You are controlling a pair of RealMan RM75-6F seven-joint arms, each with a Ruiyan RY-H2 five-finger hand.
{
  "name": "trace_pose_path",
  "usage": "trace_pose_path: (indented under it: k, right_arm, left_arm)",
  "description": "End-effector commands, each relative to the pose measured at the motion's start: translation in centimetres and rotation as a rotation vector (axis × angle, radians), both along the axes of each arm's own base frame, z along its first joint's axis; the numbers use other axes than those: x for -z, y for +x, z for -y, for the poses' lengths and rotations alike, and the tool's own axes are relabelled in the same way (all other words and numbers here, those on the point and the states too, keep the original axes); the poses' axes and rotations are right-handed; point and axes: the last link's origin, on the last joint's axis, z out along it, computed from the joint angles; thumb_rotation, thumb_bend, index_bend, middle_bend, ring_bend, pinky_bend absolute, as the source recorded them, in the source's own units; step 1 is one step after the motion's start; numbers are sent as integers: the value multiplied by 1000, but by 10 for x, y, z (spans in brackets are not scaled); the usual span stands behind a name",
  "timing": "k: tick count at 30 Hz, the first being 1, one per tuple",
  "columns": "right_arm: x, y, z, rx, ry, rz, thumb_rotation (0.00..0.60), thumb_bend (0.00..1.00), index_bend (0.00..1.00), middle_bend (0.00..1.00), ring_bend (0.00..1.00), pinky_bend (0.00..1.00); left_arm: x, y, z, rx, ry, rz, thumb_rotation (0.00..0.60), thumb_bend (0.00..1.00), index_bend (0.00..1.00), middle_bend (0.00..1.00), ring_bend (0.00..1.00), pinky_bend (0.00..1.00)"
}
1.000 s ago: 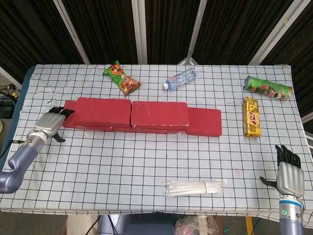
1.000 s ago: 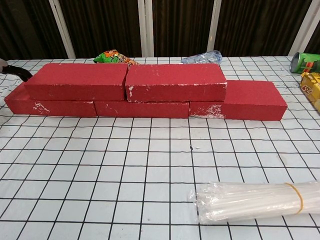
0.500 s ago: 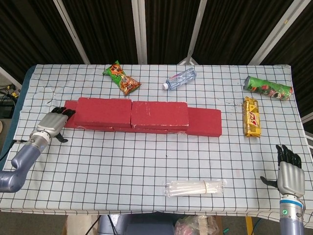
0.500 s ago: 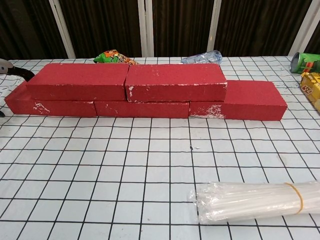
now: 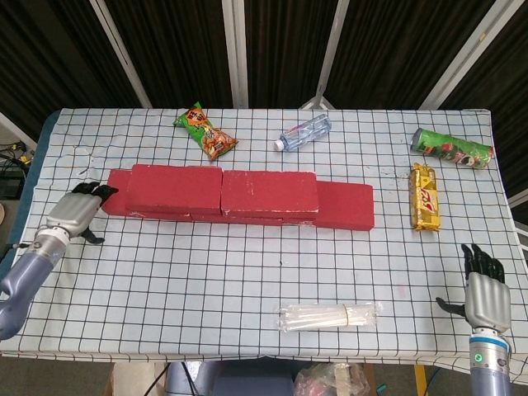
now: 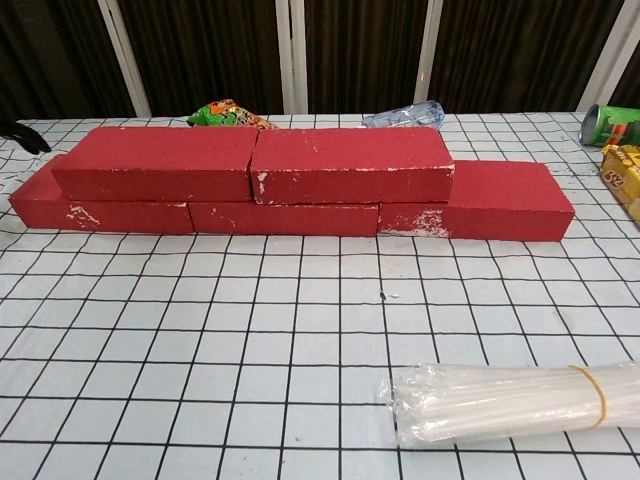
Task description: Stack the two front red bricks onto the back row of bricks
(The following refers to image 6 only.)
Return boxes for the green chips can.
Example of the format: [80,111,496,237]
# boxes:
[579,103,640,149]

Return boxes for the yellow rubber band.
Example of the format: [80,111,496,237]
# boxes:
[569,364,609,430]

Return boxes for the clear plastic water bottle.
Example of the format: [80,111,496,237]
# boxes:
[361,99,446,131]

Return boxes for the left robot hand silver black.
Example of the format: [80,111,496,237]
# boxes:
[0,119,52,154]

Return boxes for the red foam brick white scuffs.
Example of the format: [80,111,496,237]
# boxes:
[249,126,455,205]

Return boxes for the white table leg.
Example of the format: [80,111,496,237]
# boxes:
[274,0,309,115]

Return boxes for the white black checkered tablecloth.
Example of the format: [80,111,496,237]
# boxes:
[0,112,640,480]

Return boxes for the yellow biscuit pack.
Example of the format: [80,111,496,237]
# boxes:
[599,143,640,224]

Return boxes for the wrapped bundle of white straws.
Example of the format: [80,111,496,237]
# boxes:
[382,362,640,449]

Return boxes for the green snack bag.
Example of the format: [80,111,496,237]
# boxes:
[187,98,279,130]

